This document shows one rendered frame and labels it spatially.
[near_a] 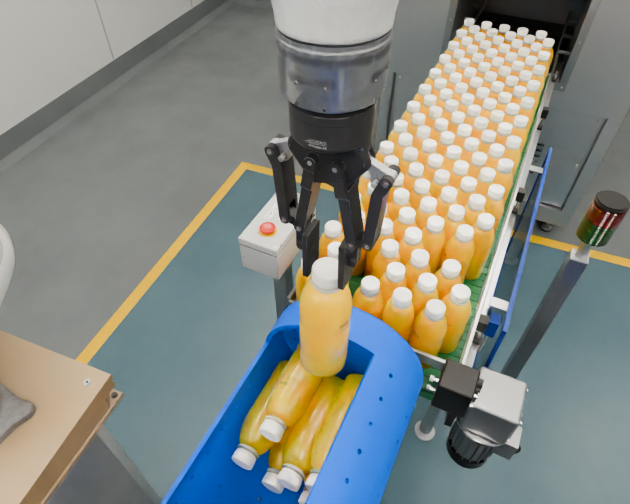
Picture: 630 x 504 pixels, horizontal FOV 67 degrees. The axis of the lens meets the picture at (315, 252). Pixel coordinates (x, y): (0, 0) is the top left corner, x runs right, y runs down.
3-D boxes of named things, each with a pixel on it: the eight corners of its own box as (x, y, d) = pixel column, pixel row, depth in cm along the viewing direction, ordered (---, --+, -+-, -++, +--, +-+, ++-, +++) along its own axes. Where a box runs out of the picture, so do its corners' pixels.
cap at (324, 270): (304, 276, 58) (304, 266, 57) (328, 261, 60) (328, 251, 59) (326, 295, 56) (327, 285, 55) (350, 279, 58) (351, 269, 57)
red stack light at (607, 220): (583, 223, 95) (592, 208, 92) (586, 204, 99) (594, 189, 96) (618, 233, 93) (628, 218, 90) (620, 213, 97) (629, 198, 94)
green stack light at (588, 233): (573, 241, 99) (583, 223, 95) (576, 222, 103) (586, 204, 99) (607, 251, 97) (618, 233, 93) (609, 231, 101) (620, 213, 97)
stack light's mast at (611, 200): (563, 260, 103) (594, 204, 91) (566, 241, 107) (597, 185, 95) (594, 270, 101) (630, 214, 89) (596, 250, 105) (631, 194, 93)
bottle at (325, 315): (289, 356, 70) (287, 274, 58) (324, 331, 74) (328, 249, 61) (321, 388, 67) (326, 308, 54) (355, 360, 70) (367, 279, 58)
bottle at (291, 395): (342, 357, 89) (298, 443, 78) (312, 352, 93) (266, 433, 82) (329, 332, 85) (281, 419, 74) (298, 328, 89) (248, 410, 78)
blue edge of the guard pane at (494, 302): (442, 417, 146) (484, 324, 110) (495, 247, 195) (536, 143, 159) (458, 424, 145) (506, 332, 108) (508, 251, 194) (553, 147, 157)
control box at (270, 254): (242, 266, 115) (237, 236, 108) (282, 216, 127) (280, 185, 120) (278, 280, 112) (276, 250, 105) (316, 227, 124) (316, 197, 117)
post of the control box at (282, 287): (286, 420, 192) (269, 249, 119) (291, 411, 195) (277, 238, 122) (295, 424, 191) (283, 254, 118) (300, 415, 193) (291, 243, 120)
